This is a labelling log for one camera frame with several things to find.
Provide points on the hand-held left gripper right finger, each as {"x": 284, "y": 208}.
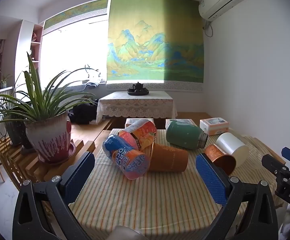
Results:
{"x": 211, "y": 180}

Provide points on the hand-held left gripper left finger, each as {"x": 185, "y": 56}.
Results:
{"x": 77, "y": 177}

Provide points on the orange patterned cup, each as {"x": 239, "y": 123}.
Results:
{"x": 216, "y": 153}

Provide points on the white cup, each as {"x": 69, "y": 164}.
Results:
{"x": 232, "y": 146}

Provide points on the brown paper cup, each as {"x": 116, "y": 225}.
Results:
{"x": 170, "y": 157}

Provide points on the blue and orange snack cup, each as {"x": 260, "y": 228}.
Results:
{"x": 124, "y": 157}

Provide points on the orange printed snack cup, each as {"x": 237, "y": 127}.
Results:
{"x": 142, "y": 132}

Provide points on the wooden slatted stand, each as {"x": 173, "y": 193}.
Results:
{"x": 32, "y": 167}

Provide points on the pink and red flowerpot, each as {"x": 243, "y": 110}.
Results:
{"x": 47, "y": 140}

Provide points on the green jar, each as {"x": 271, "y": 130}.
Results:
{"x": 182, "y": 135}

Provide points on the white and orange box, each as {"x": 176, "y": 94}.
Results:
{"x": 213, "y": 126}

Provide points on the striped tablecloth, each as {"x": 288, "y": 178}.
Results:
{"x": 160, "y": 200}

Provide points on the white and green box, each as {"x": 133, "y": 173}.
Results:
{"x": 188, "y": 121}

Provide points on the black bag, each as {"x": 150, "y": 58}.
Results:
{"x": 83, "y": 113}

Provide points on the white flat box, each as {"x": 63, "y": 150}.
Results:
{"x": 131, "y": 122}

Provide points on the dark flowerpot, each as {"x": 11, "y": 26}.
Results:
{"x": 13, "y": 132}

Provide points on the large green leafy plant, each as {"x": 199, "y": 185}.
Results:
{"x": 36, "y": 97}

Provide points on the low table with lace cloth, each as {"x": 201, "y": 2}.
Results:
{"x": 134, "y": 105}

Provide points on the folded cloth pile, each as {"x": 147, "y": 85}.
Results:
{"x": 92, "y": 84}

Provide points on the black tea set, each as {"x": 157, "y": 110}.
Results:
{"x": 138, "y": 88}

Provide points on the small potted plant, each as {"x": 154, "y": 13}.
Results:
{"x": 5, "y": 81}

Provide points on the landscape painting roller blind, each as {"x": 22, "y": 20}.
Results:
{"x": 155, "y": 42}

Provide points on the rolled-up landscape blind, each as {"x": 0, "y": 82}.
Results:
{"x": 79, "y": 11}

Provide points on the white air conditioner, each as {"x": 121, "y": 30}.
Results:
{"x": 220, "y": 0}

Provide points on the pink wall shelf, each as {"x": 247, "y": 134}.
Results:
{"x": 36, "y": 46}

